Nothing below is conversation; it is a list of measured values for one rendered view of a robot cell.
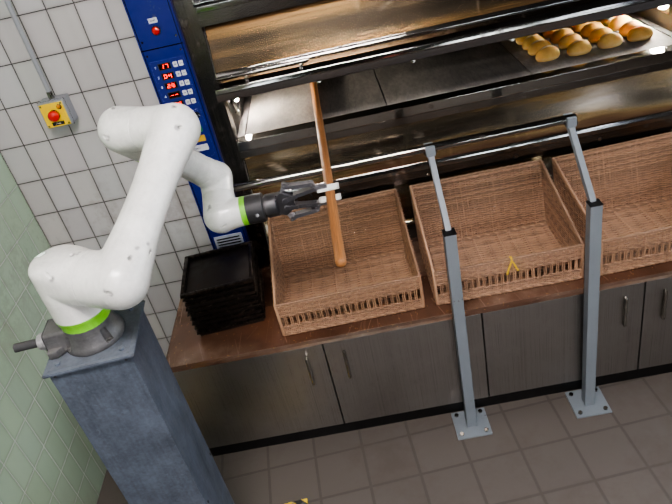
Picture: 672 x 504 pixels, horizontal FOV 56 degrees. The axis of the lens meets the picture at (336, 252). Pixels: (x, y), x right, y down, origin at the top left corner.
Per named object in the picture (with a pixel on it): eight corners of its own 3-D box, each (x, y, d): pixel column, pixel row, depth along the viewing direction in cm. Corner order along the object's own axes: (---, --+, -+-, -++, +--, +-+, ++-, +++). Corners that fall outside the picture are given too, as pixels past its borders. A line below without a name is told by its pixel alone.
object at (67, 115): (53, 123, 239) (42, 98, 234) (79, 117, 239) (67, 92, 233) (47, 130, 233) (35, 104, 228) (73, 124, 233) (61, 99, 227)
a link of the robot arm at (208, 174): (139, 171, 173) (172, 158, 169) (134, 134, 176) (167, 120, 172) (212, 204, 206) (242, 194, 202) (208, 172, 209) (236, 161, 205)
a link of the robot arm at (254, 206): (250, 231, 195) (242, 206, 189) (252, 213, 204) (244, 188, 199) (269, 227, 194) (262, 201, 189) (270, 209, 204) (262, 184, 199)
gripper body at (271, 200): (262, 189, 197) (291, 182, 197) (269, 212, 202) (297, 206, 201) (261, 200, 191) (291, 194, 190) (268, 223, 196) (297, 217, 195)
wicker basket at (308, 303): (280, 267, 279) (264, 214, 264) (405, 240, 276) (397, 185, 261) (281, 339, 238) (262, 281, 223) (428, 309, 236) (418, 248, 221)
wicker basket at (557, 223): (415, 239, 276) (406, 184, 261) (543, 214, 272) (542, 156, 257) (435, 307, 235) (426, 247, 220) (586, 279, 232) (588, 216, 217)
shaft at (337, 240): (347, 268, 163) (345, 258, 161) (336, 270, 163) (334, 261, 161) (314, 69, 306) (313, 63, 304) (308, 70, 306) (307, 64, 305)
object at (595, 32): (497, 28, 304) (496, 16, 301) (596, 6, 301) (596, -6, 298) (538, 65, 253) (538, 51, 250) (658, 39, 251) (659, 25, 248)
